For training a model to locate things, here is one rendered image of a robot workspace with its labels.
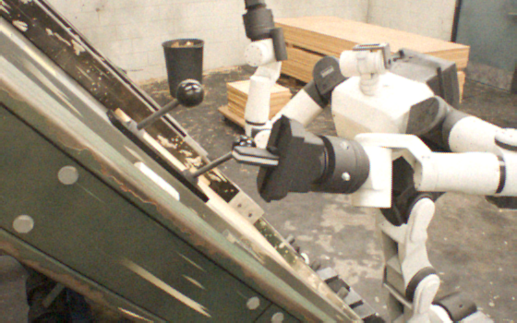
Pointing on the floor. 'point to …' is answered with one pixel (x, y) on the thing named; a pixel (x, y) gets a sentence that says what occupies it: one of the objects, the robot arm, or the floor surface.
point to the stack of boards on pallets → (295, 66)
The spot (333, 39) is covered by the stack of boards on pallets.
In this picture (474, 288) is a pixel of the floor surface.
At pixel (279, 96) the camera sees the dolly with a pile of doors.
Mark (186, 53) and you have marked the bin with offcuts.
